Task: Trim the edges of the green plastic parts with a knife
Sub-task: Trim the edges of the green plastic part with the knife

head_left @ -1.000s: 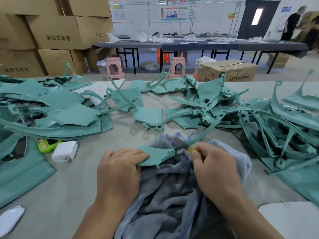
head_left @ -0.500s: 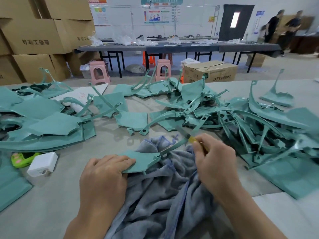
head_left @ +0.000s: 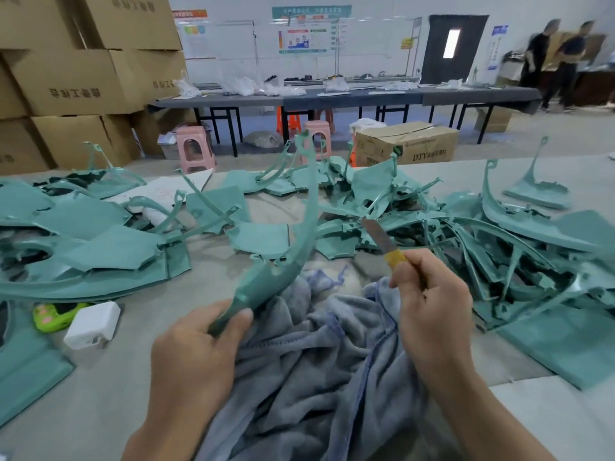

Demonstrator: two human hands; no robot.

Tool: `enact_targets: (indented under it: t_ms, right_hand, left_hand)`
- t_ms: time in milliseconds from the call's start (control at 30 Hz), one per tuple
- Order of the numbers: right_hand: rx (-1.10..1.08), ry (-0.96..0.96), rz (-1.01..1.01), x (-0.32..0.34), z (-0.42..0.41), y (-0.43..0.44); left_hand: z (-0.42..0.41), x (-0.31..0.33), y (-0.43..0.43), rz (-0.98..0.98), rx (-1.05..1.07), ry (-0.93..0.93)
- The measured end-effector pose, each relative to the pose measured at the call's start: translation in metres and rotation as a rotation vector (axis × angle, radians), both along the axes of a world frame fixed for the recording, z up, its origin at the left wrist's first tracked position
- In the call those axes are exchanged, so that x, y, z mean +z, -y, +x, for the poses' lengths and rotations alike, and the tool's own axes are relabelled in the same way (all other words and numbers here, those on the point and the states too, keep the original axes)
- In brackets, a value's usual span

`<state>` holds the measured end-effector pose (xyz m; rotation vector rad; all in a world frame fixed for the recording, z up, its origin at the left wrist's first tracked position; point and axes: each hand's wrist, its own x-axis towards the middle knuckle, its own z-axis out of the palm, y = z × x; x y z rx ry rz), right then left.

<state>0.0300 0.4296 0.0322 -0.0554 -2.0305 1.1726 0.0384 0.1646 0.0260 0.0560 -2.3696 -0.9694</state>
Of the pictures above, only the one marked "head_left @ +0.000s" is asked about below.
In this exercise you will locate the person's left hand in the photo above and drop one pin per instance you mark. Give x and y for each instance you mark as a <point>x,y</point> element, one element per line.
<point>192,374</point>

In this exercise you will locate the person's right hand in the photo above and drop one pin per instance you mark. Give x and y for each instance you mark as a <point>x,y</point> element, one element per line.
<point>437,317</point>

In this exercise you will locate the grey-blue wiping cloth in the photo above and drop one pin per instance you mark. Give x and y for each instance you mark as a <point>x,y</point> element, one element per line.
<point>317,379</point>

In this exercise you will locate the single green plastic part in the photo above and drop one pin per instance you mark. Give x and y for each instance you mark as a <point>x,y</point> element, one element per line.
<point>279,269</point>

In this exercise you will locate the pile of green plastic parts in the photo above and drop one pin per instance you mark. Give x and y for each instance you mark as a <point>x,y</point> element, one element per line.
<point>106,245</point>

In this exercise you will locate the brown cardboard box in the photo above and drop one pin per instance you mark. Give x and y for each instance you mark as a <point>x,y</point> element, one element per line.
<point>405,144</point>

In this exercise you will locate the stack of brown cardboard boxes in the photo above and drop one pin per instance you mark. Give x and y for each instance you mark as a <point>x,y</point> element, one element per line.
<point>77,77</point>

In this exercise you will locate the person's right forearm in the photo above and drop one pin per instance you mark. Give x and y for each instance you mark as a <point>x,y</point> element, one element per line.
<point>490,417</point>

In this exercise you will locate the white power adapter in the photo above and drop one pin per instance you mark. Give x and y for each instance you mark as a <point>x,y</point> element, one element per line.
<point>92,325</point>

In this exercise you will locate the green and yellow gadget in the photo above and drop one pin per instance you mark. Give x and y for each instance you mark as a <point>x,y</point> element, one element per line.
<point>53,317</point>

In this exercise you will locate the white paper sheet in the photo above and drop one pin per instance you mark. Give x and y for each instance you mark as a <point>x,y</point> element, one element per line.
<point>159,192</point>

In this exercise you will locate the pink plastic stool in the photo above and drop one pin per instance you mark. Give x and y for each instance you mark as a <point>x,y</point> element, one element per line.
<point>317,139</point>
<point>194,147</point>

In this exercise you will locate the long grey work table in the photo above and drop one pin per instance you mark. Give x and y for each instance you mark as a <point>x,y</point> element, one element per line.
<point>355,96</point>

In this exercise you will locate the orange object under table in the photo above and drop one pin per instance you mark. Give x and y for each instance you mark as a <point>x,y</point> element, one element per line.
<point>288,120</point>

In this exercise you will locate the dark door with window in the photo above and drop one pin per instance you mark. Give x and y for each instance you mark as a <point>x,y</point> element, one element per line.
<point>452,51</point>

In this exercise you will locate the heap of clear plastic bags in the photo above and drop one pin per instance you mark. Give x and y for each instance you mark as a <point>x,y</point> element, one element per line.
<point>240,86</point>

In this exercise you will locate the colourful wall poster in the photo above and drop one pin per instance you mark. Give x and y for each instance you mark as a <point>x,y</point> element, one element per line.
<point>306,35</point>

